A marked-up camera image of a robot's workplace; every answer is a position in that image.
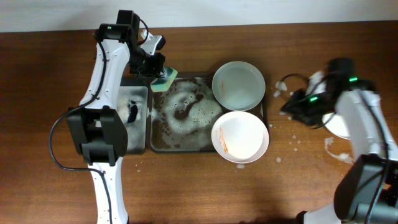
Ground white plate with sauce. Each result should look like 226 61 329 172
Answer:
322 113 350 139

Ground green yellow sponge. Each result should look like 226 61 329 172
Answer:
150 67 178 93

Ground pinkish white plate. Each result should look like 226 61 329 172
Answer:
211 111 270 164

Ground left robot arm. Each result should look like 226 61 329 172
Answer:
66 10 166 223

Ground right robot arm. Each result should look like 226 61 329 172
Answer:
280 58 397 223

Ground small black soapy tray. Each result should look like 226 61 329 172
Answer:
117 78 149 154

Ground large black soapy tray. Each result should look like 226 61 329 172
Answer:
146 72 271 154

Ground pale blue plate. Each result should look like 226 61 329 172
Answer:
211 61 266 111

